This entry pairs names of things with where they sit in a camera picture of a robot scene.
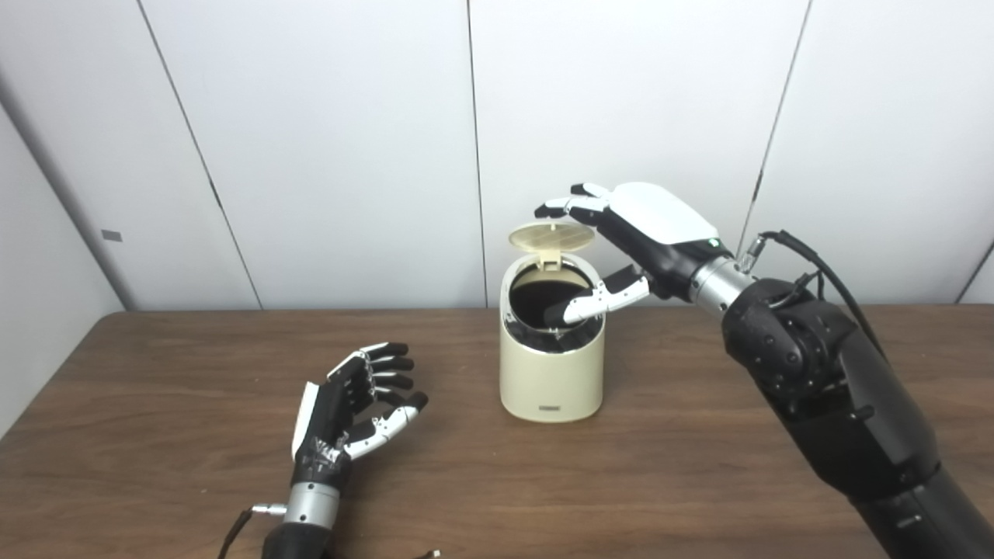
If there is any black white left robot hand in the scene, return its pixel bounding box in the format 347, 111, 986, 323
290, 342, 429, 490

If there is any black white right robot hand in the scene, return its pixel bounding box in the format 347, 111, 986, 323
534, 182, 735, 325

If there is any cream round bin lid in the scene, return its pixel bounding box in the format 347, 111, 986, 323
509, 221, 596, 270

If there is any cream-colored bin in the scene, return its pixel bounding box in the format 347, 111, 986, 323
499, 252, 606, 424

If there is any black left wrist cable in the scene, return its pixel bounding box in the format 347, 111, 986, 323
216, 503, 288, 559

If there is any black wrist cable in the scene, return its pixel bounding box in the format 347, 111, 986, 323
216, 503, 288, 559
738, 230, 890, 366

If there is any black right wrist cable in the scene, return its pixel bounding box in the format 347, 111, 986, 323
738, 230, 890, 366

